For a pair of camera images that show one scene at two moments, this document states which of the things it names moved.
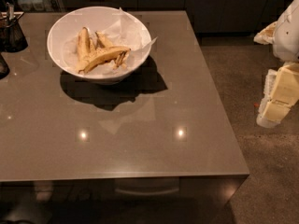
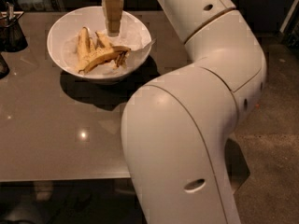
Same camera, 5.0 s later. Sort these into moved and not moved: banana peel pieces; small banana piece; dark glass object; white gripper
Moved: white gripper
Not moved: banana peel pieces; small banana piece; dark glass object
